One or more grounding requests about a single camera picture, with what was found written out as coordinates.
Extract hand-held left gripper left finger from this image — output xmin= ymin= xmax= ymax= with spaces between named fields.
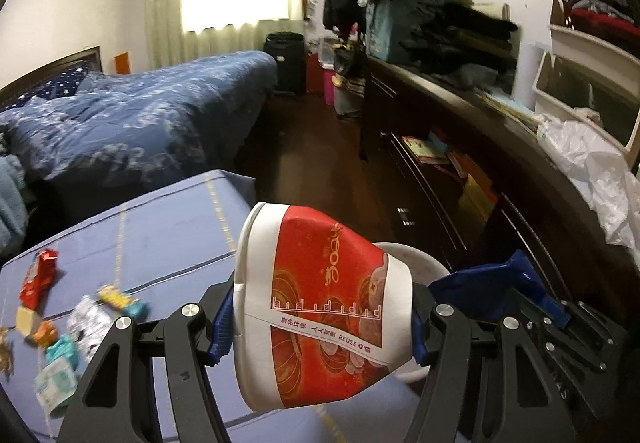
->
xmin=57 ymin=273 xmax=238 ymax=443

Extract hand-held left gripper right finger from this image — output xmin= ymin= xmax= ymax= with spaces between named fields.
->
xmin=402 ymin=285 xmax=568 ymax=443

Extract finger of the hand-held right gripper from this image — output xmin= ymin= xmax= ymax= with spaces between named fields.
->
xmin=429 ymin=262 xmax=521 ymax=324
xmin=507 ymin=249 xmax=573 ymax=330

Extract red and white paper cup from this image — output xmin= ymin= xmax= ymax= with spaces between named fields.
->
xmin=232 ymin=202 xmax=416 ymax=414

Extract red snack packet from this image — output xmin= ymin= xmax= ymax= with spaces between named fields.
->
xmin=19 ymin=249 xmax=60 ymax=311

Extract white round basin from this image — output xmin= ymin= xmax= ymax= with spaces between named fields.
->
xmin=372 ymin=242 xmax=451 ymax=384

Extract yellow book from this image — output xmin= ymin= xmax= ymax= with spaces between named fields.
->
xmin=460 ymin=173 xmax=496 ymax=224

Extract yellow and teal candy wrapper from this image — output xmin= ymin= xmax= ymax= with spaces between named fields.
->
xmin=96 ymin=284 xmax=150 ymax=321

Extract dark wooden dresser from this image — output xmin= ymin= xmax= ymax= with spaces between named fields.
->
xmin=360 ymin=56 xmax=640 ymax=324

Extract white plastic bag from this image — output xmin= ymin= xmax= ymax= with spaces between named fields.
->
xmin=537 ymin=116 xmax=640 ymax=249

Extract red book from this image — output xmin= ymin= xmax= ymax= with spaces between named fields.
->
xmin=447 ymin=150 xmax=481 ymax=179

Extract silver foil wrapper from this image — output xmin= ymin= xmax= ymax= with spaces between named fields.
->
xmin=67 ymin=295 xmax=113 ymax=369

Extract flat books pile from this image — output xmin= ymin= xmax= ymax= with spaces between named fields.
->
xmin=475 ymin=88 xmax=541 ymax=129

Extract green and white packet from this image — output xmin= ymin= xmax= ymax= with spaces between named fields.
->
xmin=32 ymin=359 xmax=78 ymax=416

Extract orange candy wrapper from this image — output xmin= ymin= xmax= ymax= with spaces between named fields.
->
xmin=32 ymin=320 xmax=58 ymax=346

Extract brown wrapper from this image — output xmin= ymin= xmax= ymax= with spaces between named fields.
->
xmin=0 ymin=328 xmax=15 ymax=371

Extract clear storage bin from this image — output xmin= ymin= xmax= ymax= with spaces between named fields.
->
xmin=332 ymin=83 xmax=363 ymax=116

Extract white storage bin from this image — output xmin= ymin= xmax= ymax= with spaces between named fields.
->
xmin=530 ymin=0 xmax=640 ymax=159

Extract bed with blue duvet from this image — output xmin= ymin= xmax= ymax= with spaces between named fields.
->
xmin=0 ymin=50 xmax=278 ymax=189

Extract pink plastic bin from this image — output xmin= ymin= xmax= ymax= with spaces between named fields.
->
xmin=322 ymin=68 xmax=341 ymax=106

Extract stack of dark clothes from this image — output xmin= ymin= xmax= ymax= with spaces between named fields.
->
xmin=400 ymin=0 xmax=521 ymax=74

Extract black bag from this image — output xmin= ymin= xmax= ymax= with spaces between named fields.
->
xmin=332 ymin=46 xmax=368 ymax=79

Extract red folded clothes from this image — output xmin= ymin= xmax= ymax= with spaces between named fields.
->
xmin=570 ymin=0 xmax=640 ymax=29

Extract red box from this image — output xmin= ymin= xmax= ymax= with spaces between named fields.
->
xmin=306 ymin=54 xmax=326 ymax=95

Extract teal cardboard box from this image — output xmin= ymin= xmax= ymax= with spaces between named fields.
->
xmin=365 ymin=0 xmax=416 ymax=61

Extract black suitcase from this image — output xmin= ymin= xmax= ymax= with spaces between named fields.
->
xmin=263 ymin=32 xmax=306 ymax=96

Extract clear plastic container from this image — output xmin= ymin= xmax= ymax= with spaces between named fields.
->
xmin=320 ymin=36 xmax=346 ymax=69

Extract dark blue starry pillow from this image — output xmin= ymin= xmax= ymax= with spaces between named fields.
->
xmin=20 ymin=66 xmax=96 ymax=99

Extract dark wooden headboard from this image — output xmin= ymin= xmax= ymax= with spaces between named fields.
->
xmin=0 ymin=46 xmax=103 ymax=104

